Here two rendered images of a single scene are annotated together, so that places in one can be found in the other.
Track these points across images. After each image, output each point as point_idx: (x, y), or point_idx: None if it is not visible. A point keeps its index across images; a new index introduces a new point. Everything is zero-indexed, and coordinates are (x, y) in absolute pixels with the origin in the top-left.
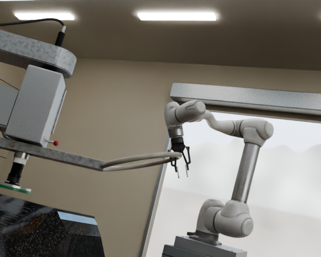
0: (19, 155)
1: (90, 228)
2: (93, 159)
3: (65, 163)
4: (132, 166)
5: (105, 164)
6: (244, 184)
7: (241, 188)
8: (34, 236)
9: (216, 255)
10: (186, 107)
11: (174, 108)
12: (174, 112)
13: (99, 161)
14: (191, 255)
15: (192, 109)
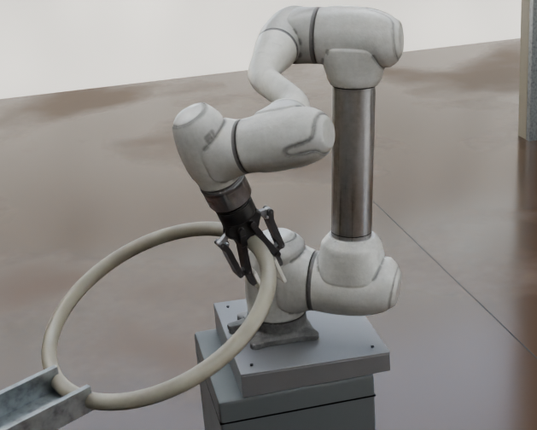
0: None
1: None
2: (61, 403)
3: None
4: (84, 289)
5: (121, 409)
6: (365, 197)
7: (361, 208)
8: None
9: (348, 374)
10: (287, 148)
11: (224, 139)
12: (232, 157)
13: (78, 398)
14: (292, 398)
15: (310, 153)
